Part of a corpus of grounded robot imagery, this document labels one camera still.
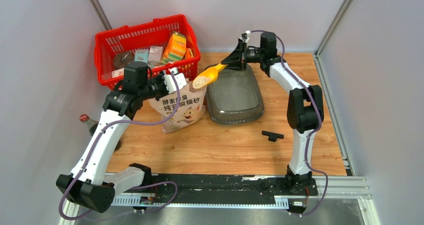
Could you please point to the teal small box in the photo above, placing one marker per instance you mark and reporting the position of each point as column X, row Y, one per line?
column 141, row 55

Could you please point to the brown round disc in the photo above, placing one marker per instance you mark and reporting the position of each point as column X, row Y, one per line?
column 122, row 59

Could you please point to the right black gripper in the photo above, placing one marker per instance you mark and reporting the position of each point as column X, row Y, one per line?
column 238, row 58

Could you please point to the cat litter bag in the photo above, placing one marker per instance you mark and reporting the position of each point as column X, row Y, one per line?
column 190, row 108

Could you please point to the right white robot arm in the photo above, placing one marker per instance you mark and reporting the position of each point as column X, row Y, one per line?
column 305, row 108

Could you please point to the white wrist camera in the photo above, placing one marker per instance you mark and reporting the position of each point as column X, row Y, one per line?
column 245, row 36
column 174, row 81

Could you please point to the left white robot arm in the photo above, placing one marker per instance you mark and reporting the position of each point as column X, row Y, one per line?
column 87, row 184

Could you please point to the black bag clip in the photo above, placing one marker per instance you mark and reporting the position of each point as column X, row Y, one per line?
column 272, row 136

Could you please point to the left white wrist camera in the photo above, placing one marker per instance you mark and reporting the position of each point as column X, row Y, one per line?
column 174, row 81

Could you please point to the grey plastic litter box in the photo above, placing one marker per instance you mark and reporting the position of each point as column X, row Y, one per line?
column 234, row 98

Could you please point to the red plastic shopping basket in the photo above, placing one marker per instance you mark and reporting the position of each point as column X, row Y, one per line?
column 131, row 38

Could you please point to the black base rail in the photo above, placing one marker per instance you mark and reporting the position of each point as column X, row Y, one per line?
column 222, row 190

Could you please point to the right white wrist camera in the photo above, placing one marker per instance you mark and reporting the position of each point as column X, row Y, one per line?
column 245, row 36

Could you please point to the orange sponge pack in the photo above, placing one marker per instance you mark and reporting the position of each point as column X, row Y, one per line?
column 175, row 49

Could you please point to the white pink flat box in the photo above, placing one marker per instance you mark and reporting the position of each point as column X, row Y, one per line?
column 117, row 73

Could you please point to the cola bottle red cap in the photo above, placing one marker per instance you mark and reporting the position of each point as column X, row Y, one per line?
column 90, row 123

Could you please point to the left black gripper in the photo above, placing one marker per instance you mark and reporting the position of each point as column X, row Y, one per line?
column 160, row 77

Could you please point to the yellow plastic scoop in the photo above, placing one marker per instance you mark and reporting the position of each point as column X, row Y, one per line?
column 208, row 76

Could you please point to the pink small box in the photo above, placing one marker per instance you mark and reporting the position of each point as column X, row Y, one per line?
column 155, row 54

